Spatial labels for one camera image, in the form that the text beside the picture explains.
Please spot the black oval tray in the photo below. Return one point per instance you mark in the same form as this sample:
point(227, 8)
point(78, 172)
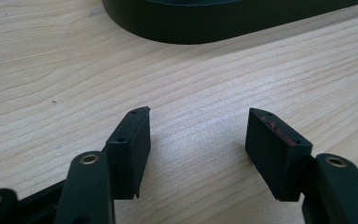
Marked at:
point(217, 18)

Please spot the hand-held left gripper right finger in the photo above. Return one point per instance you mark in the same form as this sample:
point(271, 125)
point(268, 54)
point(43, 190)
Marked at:
point(279, 161)

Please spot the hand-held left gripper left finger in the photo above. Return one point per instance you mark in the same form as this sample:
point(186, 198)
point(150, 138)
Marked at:
point(127, 158)

